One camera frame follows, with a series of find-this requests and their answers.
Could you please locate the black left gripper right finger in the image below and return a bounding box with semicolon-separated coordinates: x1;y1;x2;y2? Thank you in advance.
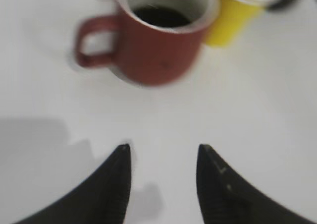
197;144;311;224

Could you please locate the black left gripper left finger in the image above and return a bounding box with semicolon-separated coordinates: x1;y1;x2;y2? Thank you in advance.
20;144;131;224

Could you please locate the red ceramic mug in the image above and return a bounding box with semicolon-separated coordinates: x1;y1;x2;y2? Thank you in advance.
74;0;220;86

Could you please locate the yellow paper cup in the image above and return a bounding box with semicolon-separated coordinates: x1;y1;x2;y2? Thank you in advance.
205;0;275;47

